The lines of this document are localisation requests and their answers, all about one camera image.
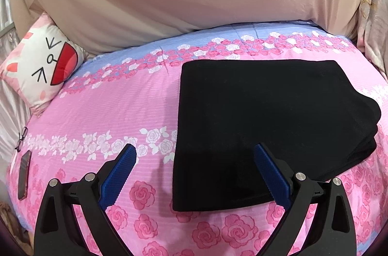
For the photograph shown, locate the black pant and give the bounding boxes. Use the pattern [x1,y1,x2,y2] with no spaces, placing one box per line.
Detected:
[172,60,381,212]

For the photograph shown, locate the floral silky blanket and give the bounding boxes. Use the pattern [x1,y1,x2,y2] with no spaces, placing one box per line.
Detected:
[356,0,388,78]

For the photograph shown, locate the silver satin curtain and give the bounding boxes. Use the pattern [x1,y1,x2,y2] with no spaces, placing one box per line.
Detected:
[0,0,33,166]

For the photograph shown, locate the black smartphone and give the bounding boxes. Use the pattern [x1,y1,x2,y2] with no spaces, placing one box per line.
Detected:
[18,150,32,200]

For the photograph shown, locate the pink rose bedsheet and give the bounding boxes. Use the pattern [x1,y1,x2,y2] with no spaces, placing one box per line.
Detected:
[8,22,387,255]

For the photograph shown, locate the cartoon cat face pillow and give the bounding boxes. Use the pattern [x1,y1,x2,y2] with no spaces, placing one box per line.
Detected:
[1,12,87,115]

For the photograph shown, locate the eyeglasses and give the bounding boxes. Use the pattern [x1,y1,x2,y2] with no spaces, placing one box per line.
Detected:
[15,126,28,152]

